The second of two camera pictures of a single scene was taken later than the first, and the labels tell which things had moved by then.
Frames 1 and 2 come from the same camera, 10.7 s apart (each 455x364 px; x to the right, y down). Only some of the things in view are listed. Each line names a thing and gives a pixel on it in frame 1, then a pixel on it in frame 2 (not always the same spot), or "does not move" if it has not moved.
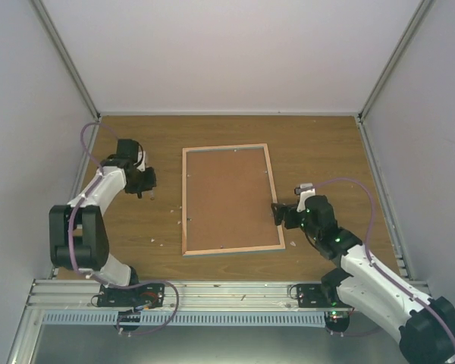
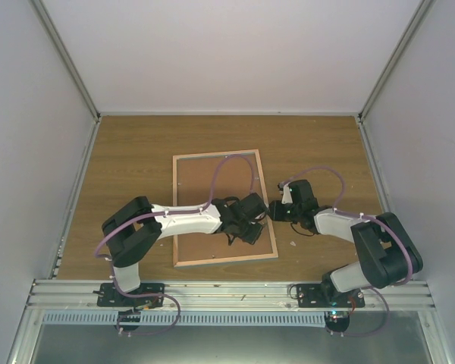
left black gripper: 151,183 to 252,238
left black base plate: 139,296 does not move
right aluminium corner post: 425,7 does not move
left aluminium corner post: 67,56 does not move
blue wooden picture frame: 227,195 to 175,200
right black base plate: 313,296 does not move
